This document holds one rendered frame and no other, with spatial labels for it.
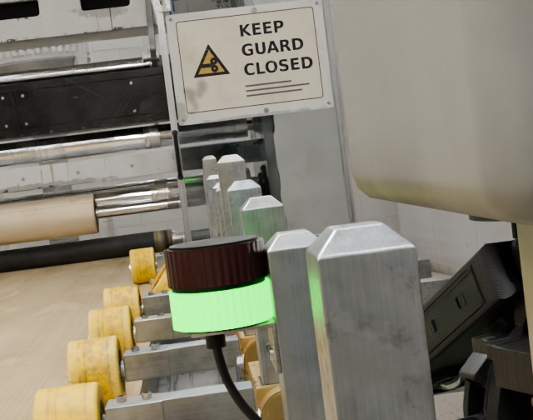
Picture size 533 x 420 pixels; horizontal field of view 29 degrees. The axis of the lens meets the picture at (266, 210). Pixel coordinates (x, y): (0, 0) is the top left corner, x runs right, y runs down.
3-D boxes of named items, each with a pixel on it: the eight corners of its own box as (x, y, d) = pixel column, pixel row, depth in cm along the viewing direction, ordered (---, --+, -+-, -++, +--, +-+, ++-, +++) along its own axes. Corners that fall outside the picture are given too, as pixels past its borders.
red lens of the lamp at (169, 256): (264, 268, 66) (259, 234, 65) (271, 279, 60) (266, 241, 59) (168, 281, 65) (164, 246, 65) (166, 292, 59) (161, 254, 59)
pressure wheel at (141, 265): (153, 259, 235) (158, 287, 239) (152, 240, 242) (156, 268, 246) (127, 262, 235) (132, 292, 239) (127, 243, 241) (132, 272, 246)
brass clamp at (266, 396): (312, 406, 98) (306, 353, 97) (332, 445, 84) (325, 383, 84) (247, 415, 97) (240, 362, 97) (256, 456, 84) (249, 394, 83)
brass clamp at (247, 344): (286, 357, 123) (281, 314, 122) (299, 381, 109) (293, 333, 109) (235, 364, 122) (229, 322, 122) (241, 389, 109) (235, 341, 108)
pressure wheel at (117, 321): (128, 292, 142) (129, 331, 135) (136, 337, 147) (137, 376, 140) (84, 298, 142) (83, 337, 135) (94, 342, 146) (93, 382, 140)
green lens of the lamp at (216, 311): (269, 307, 66) (264, 273, 66) (276, 322, 60) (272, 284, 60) (173, 321, 65) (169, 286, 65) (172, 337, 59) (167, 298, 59)
